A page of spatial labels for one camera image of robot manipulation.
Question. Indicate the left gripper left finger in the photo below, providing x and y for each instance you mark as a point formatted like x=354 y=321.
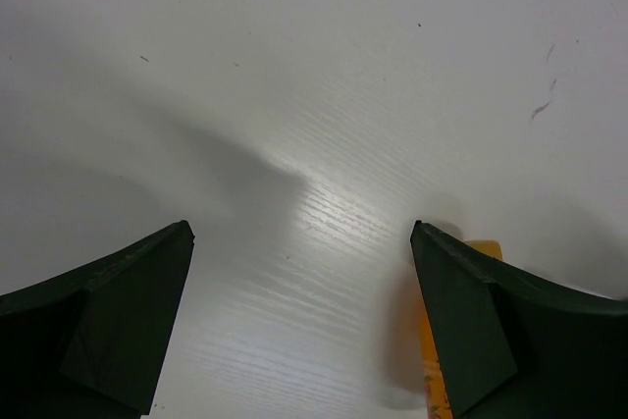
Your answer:
x=91 y=343

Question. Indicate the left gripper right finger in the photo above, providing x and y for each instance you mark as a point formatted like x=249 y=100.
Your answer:
x=514 y=345

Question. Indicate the orange plastic bottle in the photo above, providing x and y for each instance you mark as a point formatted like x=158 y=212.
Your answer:
x=438 y=406

